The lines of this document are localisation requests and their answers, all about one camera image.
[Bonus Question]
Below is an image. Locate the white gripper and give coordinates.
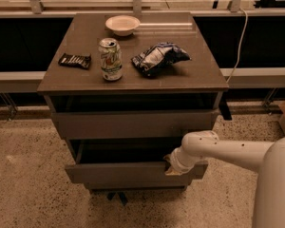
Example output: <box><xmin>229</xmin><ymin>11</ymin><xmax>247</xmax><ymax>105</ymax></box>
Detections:
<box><xmin>163</xmin><ymin>147</ymin><xmax>199</xmax><ymax>176</ymax></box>

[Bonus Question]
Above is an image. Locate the grey drawer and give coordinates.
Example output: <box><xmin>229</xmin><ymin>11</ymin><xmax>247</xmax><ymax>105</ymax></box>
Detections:
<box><xmin>66</xmin><ymin>137</ymin><xmax>208</xmax><ymax>185</ymax></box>
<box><xmin>84</xmin><ymin>182</ymin><xmax>188</xmax><ymax>191</ymax></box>
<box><xmin>52</xmin><ymin>110</ymin><xmax>219</xmax><ymax>140</ymax></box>

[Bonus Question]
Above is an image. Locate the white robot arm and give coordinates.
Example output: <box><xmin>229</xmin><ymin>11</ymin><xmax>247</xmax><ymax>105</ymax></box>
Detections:
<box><xmin>165</xmin><ymin>131</ymin><xmax>285</xmax><ymax>228</ymax></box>

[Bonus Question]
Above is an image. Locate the grey top drawer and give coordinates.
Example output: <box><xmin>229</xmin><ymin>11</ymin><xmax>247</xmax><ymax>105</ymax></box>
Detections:
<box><xmin>52</xmin><ymin>110</ymin><xmax>219</xmax><ymax>140</ymax></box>

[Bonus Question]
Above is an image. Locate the grey bottom drawer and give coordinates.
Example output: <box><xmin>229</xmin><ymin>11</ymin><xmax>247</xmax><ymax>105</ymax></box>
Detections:
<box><xmin>84</xmin><ymin>182</ymin><xmax>188</xmax><ymax>191</ymax></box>

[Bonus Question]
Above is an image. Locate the grey three-drawer cabinet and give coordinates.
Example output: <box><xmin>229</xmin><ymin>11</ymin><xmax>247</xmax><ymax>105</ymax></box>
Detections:
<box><xmin>36</xmin><ymin>11</ymin><xmax>233</xmax><ymax>194</ymax></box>

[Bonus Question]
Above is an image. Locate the crumpled blue chip bag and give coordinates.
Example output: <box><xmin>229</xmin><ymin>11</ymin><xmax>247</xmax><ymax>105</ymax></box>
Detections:
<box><xmin>131</xmin><ymin>42</ymin><xmax>191</xmax><ymax>78</ymax></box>

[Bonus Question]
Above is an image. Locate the green white soda can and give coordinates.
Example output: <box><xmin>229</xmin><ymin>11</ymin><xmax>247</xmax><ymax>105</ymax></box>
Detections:
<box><xmin>99</xmin><ymin>38</ymin><xmax>123</xmax><ymax>81</ymax></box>

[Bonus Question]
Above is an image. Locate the black candy bar wrapper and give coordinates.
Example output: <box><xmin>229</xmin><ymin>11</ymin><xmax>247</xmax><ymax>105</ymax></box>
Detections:
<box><xmin>58</xmin><ymin>53</ymin><xmax>91</xmax><ymax>69</ymax></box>

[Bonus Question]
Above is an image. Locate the white ceramic bowl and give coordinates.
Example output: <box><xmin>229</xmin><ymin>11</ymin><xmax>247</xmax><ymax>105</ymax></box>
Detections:
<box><xmin>105</xmin><ymin>15</ymin><xmax>140</xmax><ymax>36</ymax></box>

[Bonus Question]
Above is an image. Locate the white cable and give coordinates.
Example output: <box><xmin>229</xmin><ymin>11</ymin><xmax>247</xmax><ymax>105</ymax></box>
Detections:
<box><xmin>225</xmin><ymin>7</ymin><xmax>249</xmax><ymax>84</ymax></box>

